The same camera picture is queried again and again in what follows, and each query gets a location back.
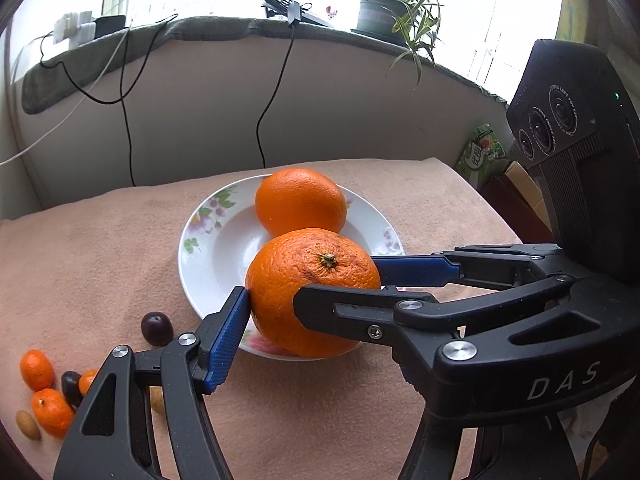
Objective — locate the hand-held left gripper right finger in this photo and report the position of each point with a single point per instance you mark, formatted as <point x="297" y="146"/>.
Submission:
<point x="445" y="452"/>

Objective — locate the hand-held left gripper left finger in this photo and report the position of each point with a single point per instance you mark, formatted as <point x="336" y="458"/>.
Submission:
<point x="227" y="342"/>

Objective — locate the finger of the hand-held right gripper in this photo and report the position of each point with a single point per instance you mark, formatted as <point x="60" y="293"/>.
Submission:
<point x="415" y="270"/>
<point x="340" y="310"/>

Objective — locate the large orange with green stem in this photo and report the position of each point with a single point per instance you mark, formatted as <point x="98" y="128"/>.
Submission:
<point x="290" y="280"/>

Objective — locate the dark purple plum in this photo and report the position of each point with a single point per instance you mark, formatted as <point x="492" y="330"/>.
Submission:
<point x="157" y="329"/>
<point x="71" y="387"/>

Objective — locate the white floral plate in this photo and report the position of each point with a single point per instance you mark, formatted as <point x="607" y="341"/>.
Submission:
<point x="225" y="255"/>

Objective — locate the large smooth orange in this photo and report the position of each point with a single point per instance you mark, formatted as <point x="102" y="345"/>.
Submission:
<point x="300" y="200"/>

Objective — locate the small tangerine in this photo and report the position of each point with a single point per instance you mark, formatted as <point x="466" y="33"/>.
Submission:
<point x="88" y="381"/>
<point x="52" y="412"/>
<point x="36" y="370"/>

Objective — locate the small tan kiwi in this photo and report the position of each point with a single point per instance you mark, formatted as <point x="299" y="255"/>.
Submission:
<point x="27" y="425"/>

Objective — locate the brown cardboard box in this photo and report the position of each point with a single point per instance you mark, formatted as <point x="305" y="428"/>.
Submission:
<point x="520" y="200"/>

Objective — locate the green snack packet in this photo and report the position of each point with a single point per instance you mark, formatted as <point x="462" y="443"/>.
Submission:
<point x="480" y="155"/>

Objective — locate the potted spider plant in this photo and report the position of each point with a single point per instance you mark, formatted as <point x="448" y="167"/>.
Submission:
<point x="380" y="15"/>

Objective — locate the black clip-on device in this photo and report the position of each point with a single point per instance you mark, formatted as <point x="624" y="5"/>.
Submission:
<point x="290" y="10"/>

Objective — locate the black power adapter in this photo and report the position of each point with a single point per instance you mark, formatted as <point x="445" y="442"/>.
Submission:
<point x="110" y="25"/>

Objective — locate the white power strip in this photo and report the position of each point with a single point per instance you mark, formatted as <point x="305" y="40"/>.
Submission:
<point x="72" y="27"/>

